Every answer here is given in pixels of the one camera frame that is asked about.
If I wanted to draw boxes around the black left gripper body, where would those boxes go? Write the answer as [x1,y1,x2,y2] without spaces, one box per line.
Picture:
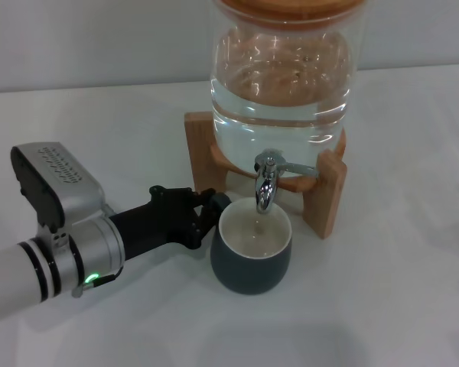
[107,185,202,264]

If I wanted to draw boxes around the chrome faucet with lever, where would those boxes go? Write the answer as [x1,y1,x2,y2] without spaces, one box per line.
[253,148,319,215]

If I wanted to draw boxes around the dark grey ceramic mug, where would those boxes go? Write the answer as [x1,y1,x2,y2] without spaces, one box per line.
[209,193,294,296]

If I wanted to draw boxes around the glass water dispenser jar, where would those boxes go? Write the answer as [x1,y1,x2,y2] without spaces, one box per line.
[208,0,365,181]

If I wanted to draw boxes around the wooden dispenser stand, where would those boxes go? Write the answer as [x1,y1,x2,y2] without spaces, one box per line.
[184,111,347,240]

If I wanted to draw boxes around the round wooden jar lid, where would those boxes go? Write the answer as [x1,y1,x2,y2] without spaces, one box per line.
[218,0,363,31]

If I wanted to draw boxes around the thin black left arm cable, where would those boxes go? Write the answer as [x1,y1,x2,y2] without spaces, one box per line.
[82,273,118,294]

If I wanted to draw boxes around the silver black wrist camera box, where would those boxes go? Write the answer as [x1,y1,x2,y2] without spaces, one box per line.
[10,141,109,235]

